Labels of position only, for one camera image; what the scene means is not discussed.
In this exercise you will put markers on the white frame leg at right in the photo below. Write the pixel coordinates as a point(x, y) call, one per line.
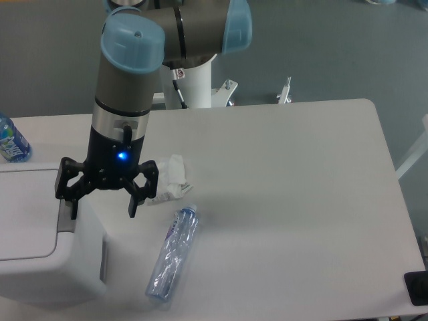
point(414, 153)

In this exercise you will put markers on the blue labelled drink bottle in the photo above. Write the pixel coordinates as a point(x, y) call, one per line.
point(14, 147)

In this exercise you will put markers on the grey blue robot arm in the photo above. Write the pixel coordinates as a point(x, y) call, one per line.
point(134, 44)

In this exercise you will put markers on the crumpled white paper wrapper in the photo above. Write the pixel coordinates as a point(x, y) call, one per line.
point(172, 183)

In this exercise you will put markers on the black device at table corner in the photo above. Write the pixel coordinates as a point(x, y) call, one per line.
point(416, 283)

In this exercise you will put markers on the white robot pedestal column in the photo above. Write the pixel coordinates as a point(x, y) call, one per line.
point(195, 86)

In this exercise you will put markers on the empty clear plastic bottle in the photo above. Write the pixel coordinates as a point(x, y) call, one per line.
point(173, 254)

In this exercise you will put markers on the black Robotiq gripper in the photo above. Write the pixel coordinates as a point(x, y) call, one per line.
point(110, 164)

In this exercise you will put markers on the white trash can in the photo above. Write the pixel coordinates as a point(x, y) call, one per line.
point(38, 264)

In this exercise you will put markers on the white base bracket frame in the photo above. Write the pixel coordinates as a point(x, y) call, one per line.
point(220, 97)

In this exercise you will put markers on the grey trash can push button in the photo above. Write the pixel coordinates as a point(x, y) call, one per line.
point(67, 216)

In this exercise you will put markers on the white clamp bracket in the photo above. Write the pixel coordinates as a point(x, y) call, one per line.
point(284, 97)

